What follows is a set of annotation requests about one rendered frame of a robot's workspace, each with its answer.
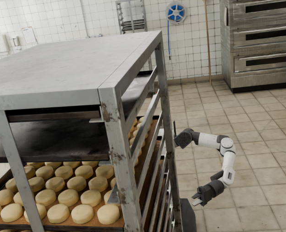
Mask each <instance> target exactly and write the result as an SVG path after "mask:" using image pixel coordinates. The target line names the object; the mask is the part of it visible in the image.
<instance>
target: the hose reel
mask: <svg viewBox="0 0 286 232"><path fill-rule="evenodd" d="M186 14H187V11H186V8H185V6H184V5H183V4H182V3H181V2H178V1H174V2H171V3H170V4H169V5H168V6H167V8H166V11H165V15H166V18H167V20H168V46H169V21H170V22H171V23H177V25H178V26H179V25H180V24H179V23H180V22H182V21H183V20H184V19H185V17H186ZM169 60H171V59H170V51H169Z"/></svg>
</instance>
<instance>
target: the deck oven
mask: <svg viewBox="0 0 286 232"><path fill-rule="evenodd" d="M226 5H227V6H226ZM219 6H220V33H221V58H222V75H223V77H224V80H225V82H226V83H227V85H228V86H229V88H230V90H231V91H232V93H246V92H255V91H264V90H273V89H282V88H286V0H219ZM225 7H227V26H226V25H225V23H224V13H225Z"/></svg>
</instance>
